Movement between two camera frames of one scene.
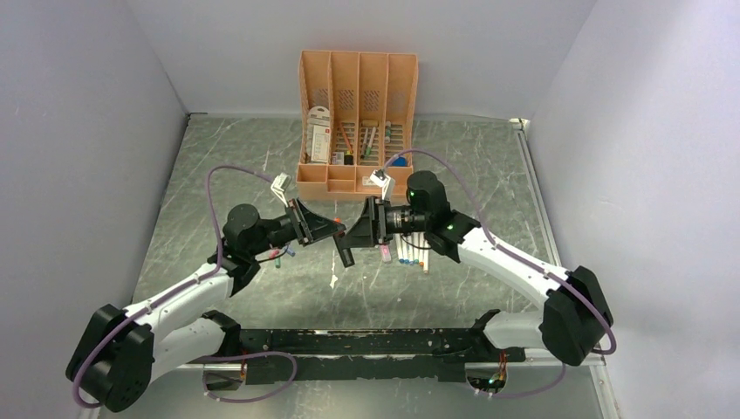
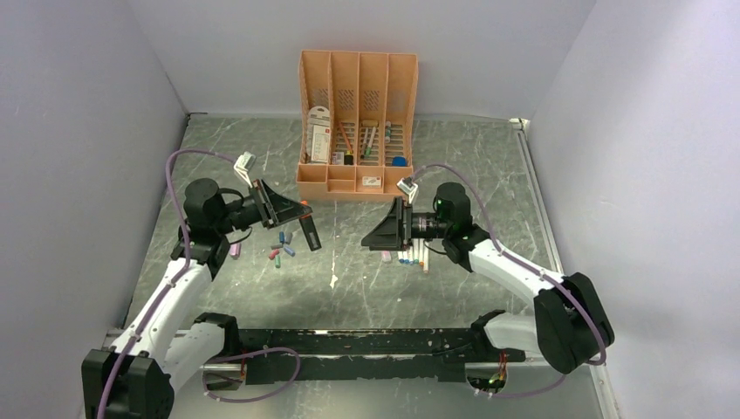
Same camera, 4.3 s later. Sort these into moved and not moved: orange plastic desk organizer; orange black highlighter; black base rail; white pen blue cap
Moved: orange black highlighter
Not moved: orange plastic desk organizer; black base rail; white pen blue cap
